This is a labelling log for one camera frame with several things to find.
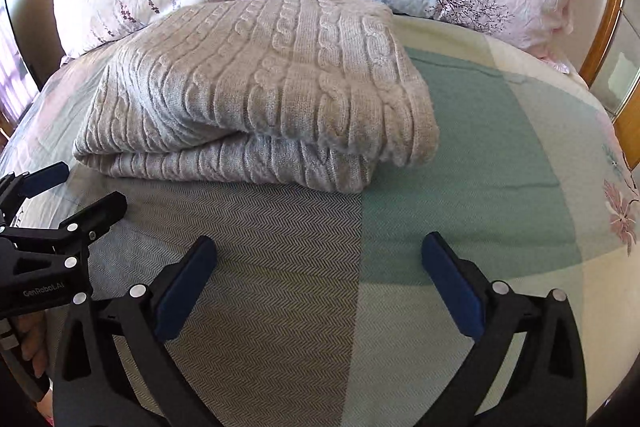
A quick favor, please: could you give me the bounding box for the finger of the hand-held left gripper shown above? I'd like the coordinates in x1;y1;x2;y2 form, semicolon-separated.
0;191;129;269
0;161;71;229

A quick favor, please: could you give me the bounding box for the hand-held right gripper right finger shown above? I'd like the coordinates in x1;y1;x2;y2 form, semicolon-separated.
420;231;588;427

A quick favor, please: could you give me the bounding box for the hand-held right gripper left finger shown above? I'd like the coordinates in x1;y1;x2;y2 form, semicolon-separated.
50;234;236;427

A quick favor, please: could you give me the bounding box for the grey cable-knit sweater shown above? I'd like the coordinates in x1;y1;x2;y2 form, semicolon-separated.
72;0;441;194

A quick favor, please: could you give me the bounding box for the person's left hand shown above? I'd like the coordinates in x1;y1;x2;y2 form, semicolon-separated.
21;310;50;379

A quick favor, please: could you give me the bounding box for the purple curtain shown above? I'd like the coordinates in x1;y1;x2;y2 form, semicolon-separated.
0;4;32;120

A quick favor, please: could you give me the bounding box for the green grey checked blanket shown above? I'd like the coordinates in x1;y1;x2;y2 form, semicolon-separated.
0;14;632;427

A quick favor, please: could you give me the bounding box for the floral bed sheet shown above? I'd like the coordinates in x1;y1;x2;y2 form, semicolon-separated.
565;57;640;269

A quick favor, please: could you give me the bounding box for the glass panel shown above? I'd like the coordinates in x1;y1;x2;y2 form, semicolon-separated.
590;0;640;114

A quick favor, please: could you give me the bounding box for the wooden frame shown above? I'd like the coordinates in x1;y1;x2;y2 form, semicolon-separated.
580;0;640;158

